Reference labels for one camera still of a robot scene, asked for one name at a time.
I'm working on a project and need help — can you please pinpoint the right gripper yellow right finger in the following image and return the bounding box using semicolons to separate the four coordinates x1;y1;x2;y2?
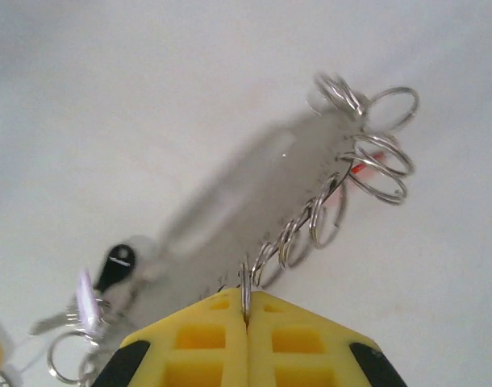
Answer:
248;290;407;387

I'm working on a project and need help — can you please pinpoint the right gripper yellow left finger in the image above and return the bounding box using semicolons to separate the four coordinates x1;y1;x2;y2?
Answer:
94;286;247;387

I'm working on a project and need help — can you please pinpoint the black head key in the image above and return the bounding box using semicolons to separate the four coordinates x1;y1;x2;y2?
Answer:
93;243;139;292

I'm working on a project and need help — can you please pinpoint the purple key tag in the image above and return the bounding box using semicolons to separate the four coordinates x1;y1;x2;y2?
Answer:
77;268;106;336

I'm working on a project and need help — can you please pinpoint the metal key holder with rings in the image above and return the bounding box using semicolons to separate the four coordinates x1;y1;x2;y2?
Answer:
159;72;420;319

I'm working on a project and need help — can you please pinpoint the red key tag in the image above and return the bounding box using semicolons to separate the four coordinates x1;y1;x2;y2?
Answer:
350;151;387;177

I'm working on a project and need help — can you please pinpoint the loose silver key ring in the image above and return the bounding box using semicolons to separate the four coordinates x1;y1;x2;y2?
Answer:
47;332;98;384

